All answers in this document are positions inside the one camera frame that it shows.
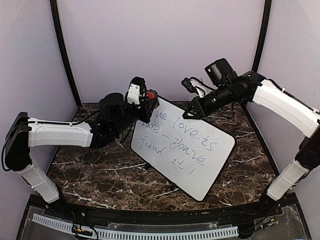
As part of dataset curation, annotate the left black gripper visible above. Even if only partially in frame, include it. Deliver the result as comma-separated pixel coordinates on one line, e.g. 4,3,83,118
113,96,158,136

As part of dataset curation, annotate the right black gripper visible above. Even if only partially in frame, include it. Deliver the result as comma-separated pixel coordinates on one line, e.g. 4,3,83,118
182,82,239,119

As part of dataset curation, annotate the red whiteboard eraser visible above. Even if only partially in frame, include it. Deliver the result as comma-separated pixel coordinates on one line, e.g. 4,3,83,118
147,89,158,100

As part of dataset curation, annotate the white whiteboard black frame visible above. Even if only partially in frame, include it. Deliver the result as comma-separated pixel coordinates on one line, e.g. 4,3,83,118
131,97,236,202

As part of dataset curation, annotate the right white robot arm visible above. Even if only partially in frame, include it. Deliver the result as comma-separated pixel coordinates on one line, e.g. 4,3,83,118
181,58,320,217

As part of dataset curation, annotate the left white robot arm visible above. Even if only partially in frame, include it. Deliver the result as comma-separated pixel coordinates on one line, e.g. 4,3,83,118
1,90,159,218

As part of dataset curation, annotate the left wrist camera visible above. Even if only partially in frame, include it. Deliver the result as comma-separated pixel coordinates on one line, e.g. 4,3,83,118
125,76,147,105

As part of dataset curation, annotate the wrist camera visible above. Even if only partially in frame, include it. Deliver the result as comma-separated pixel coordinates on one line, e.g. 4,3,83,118
125,76,147,105
181,76,214,98

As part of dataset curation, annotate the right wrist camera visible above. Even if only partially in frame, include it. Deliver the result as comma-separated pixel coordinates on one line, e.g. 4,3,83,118
181,76,214,98

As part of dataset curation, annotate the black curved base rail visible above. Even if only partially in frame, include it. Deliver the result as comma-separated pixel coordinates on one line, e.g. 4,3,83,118
45,202,283,227

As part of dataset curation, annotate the right black frame post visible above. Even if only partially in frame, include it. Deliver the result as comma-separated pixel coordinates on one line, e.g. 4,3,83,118
251,0,272,72

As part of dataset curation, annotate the black frame post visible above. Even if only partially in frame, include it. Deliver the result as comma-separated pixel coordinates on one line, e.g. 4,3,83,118
251,0,272,72
49,0,82,108

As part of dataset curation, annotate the left black frame post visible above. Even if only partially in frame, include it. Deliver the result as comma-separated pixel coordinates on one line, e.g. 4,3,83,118
49,0,82,108

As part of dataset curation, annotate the grey slotted cable duct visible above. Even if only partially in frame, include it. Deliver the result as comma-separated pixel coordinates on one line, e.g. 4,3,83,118
32,213,239,240

